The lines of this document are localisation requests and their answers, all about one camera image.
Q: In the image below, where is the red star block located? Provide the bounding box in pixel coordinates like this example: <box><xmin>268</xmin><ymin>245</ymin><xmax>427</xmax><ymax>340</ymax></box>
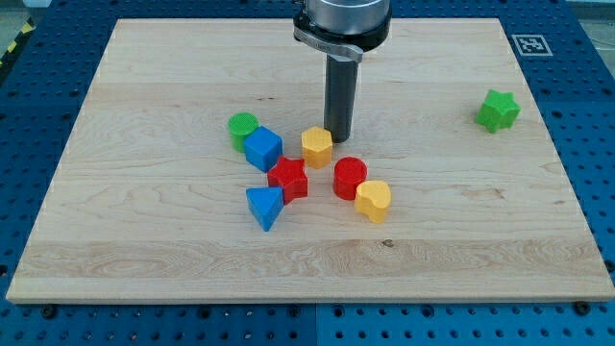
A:
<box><xmin>267</xmin><ymin>156</ymin><xmax>308</xmax><ymax>205</ymax></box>

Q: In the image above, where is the blue triangle block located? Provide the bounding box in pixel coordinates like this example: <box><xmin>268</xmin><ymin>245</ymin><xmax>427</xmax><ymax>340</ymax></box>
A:
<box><xmin>246</xmin><ymin>186</ymin><xmax>284</xmax><ymax>232</ymax></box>

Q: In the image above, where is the light wooden board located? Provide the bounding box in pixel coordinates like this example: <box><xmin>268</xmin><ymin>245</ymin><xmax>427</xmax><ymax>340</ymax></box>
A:
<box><xmin>7</xmin><ymin>18</ymin><xmax>614</xmax><ymax>304</ymax></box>

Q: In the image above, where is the red cylinder block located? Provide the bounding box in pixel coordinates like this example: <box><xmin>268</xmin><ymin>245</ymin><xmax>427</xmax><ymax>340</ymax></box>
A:
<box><xmin>332</xmin><ymin>157</ymin><xmax>368</xmax><ymax>200</ymax></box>

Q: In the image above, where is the green cylinder block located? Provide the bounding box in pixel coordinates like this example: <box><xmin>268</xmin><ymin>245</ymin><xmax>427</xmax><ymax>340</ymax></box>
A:
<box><xmin>228</xmin><ymin>112</ymin><xmax>259</xmax><ymax>153</ymax></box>

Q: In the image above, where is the yellow heart block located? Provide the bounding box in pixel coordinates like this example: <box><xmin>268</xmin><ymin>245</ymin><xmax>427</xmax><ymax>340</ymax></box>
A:
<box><xmin>354</xmin><ymin>180</ymin><xmax>392</xmax><ymax>223</ymax></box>

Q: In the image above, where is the yellow hexagon block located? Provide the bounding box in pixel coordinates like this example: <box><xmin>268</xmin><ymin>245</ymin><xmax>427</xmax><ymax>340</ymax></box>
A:
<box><xmin>301</xmin><ymin>127</ymin><xmax>332</xmax><ymax>169</ymax></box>

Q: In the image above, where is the blue cube block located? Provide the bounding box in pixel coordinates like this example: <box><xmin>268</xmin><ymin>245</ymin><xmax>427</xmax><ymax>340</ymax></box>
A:
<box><xmin>244</xmin><ymin>126</ymin><xmax>283</xmax><ymax>173</ymax></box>

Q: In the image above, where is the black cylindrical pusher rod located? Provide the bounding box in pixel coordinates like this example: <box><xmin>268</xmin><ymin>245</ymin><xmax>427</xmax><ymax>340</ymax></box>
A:
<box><xmin>323</xmin><ymin>56</ymin><xmax>358</xmax><ymax>143</ymax></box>

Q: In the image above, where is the white fiducial marker tag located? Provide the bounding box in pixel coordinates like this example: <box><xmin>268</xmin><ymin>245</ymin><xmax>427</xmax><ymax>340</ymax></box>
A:
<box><xmin>512</xmin><ymin>34</ymin><xmax>553</xmax><ymax>57</ymax></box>

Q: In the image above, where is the green star block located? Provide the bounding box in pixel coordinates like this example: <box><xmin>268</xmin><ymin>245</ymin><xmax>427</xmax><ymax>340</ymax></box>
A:
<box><xmin>475</xmin><ymin>89</ymin><xmax>521</xmax><ymax>134</ymax></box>

